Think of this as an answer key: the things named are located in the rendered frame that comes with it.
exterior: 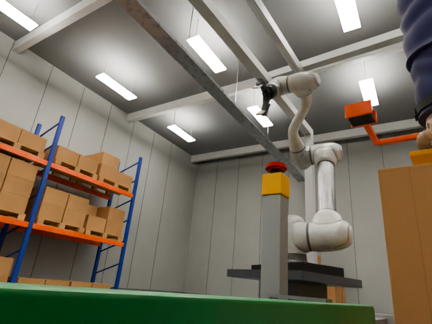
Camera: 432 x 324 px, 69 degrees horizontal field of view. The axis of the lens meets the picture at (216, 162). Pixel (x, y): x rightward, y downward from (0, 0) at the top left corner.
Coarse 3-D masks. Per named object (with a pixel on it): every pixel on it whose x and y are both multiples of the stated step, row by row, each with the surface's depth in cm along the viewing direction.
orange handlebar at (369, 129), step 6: (366, 126) 114; (372, 132) 119; (372, 138) 123; (390, 138) 125; (396, 138) 123; (402, 138) 122; (408, 138) 121; (414, 138) 120; (378, 144) 127; (384, 144) 126
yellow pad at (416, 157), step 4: (412, 152) 108; (416, 152) 107; (420, 152) 106; (424, 152) 105; (428, 152) 105; (412, 156) 107; (416, 156) 107; (420, 156) 107; (424, 156) 106; (428, 156) 106; (412, 160) 110; (416, 160) 110; (420, 160) 110; (424, 160) 109; (428, 160) 109; (416, 164) 113; (420, 164) 112
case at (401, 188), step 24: (384, 168) 76; (408, 168) 73; (384, 192) 74; (408, 192) 71; (384, 216) 72; (408, 216) 70; (408, 240) 68; (408, 264) 67; (408, 288) 65; (408, 312) 64
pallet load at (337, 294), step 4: (320, 260) 903; (320, 264) 898; (328, 288) 763; (332, 288) 759; (336, 288) 771; (340, 288) 806; (344, 288) 844; (328, 292) 760; (332, 292) 755; (336, 292) 765; (340, 292) 799; (344, 292) 836; (328, 296) 757; (332, 296) 752; (336, 296) 760; (340, 296) 794; (344, 296) 830; (332, 300) 749; (336, 300) 755; (340, 300) 788; (344, 300) 824
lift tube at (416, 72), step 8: (424, 48) 125; (416, 56) 129; (424, 56) 125; (416, 64) 127; (424, 64) 123; (416, 72) 128; (424, 72) 123; (416, 80) 129; (424, 80) 122; (416, 88) 126; (424, 88) 121; (416, 96) 126; (424, 96) 121; (424, 112) 119; (424, 120) 124
